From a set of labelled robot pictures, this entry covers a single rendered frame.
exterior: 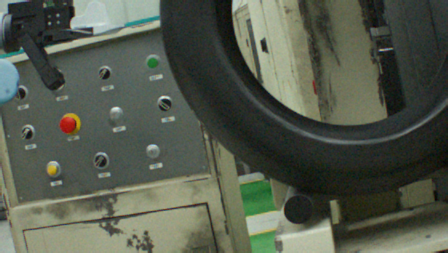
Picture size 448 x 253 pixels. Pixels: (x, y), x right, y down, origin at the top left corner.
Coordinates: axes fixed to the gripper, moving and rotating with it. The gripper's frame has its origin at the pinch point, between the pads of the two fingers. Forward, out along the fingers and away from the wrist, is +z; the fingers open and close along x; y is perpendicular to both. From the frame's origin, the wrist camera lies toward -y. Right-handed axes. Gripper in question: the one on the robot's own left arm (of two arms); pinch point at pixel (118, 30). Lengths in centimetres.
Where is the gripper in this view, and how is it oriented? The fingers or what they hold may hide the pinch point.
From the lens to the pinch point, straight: 153.1
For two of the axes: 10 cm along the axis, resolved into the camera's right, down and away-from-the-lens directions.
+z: 9.9, -0.7, -1.0
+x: 0.9, -0.8, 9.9
